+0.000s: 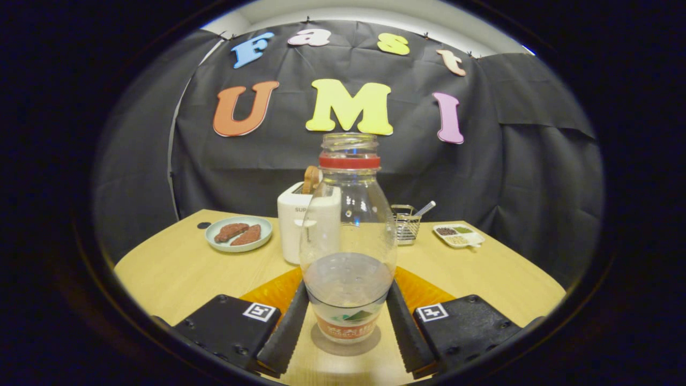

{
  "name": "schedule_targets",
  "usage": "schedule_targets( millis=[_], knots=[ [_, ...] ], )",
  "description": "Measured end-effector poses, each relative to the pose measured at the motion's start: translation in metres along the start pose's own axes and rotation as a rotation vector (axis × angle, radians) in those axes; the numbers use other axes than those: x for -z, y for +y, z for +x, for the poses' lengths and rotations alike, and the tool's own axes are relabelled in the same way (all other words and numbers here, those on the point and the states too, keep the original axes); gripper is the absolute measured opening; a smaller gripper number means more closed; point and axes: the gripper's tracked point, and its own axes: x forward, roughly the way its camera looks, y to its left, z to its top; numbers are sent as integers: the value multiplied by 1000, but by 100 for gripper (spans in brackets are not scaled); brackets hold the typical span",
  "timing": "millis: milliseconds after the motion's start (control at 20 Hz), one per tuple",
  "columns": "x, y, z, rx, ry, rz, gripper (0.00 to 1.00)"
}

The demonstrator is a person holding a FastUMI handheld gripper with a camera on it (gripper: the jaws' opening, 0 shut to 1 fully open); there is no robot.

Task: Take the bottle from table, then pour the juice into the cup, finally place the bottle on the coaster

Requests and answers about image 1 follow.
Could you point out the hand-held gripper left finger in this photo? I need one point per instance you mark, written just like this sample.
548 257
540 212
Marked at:
286 332

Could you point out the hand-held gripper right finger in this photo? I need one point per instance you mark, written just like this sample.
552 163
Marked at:
408 332

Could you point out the clear plastic juice bottle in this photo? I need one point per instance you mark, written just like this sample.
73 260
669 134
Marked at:
348 230

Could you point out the wooden table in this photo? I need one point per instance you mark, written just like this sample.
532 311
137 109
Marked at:
482 279

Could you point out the white toaster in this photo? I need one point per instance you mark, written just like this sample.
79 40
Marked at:
292 236

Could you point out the brown meat piece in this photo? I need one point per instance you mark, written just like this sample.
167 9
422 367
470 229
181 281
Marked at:
229 232
249 236

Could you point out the white divided dish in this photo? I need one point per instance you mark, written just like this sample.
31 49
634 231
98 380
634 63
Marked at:
458 237

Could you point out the pale green plate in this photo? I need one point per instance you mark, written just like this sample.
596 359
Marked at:
214 244

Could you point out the black round table grommet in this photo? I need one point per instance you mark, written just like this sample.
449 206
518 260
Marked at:
204 225

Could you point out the brown toast slice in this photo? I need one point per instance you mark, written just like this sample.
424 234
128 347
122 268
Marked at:
311 179

